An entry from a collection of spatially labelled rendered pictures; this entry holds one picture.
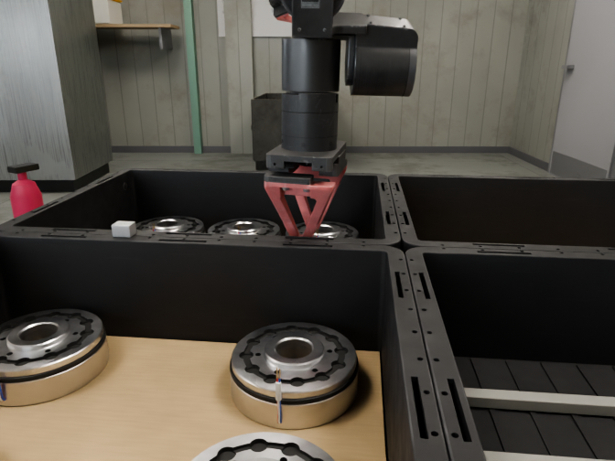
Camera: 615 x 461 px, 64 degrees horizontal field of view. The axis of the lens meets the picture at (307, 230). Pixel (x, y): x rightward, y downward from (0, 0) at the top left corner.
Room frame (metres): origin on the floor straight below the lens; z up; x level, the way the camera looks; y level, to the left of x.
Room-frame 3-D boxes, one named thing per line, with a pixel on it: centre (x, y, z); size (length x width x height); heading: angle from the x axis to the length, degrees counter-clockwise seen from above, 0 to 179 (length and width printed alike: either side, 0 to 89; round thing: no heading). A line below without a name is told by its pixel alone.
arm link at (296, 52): (0.51, -0.01, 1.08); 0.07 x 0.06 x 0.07; 90
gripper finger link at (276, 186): (0.49, 0.00, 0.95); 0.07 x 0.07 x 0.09; 78
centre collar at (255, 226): (0.66, 0.09, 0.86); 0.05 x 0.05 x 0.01
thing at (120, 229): (0.44, 0.17, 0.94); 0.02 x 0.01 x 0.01; 84
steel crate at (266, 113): (5.50, 0.13, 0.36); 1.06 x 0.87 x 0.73; 0
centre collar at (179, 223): (0.67, 0.20, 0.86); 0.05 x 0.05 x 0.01
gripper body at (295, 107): (0.51, 0.00, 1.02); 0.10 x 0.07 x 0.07; 168
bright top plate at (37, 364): (0.37, 0.23, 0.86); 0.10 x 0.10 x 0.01
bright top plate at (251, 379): (0.35, 0.01, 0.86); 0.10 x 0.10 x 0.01
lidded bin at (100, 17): (5.89, 2.32, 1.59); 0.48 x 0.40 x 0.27; 90
